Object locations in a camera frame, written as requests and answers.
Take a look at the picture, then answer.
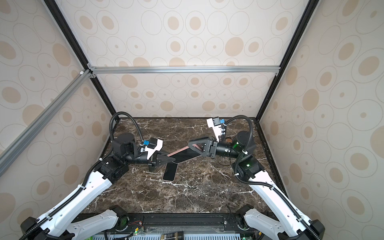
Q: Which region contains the phone with black screen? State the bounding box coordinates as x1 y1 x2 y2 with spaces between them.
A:
167 147 201 164

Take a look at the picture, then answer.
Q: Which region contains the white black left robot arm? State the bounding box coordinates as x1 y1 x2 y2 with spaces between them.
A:
21 133 175 240

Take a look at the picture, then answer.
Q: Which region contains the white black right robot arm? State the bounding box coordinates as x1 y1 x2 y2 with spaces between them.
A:
188 131 325 240

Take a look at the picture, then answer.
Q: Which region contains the dark bottle at front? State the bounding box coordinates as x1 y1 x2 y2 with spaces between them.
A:
160 231 184 240

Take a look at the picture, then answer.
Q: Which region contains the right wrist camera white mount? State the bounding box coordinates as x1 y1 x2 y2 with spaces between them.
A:
207 117 226 142

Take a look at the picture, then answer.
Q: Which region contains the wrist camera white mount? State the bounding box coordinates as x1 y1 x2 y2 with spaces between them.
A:
141 138 163 160
207 117 226 142

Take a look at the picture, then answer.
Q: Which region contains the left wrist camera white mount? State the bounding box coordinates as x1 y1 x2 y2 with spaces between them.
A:
141 138 163 160

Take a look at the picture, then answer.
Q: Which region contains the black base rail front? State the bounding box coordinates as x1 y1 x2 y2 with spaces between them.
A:
59 212 271 240

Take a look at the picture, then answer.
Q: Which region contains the horizontal aluminium rail back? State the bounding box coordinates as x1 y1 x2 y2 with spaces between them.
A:
91 66 280 74

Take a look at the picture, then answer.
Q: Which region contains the diagonal aluminium rail left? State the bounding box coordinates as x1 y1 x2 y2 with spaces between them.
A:
1 70 91 175

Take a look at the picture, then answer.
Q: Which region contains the black corner frame post right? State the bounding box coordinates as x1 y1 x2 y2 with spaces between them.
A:
256 0 320 123

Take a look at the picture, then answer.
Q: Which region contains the black corner frame post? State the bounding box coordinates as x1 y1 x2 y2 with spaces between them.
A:
43 0 116 115
256 0 320 123

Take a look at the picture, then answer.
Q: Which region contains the black corner frame post left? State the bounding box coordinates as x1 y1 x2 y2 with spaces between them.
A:
43 0 116 115

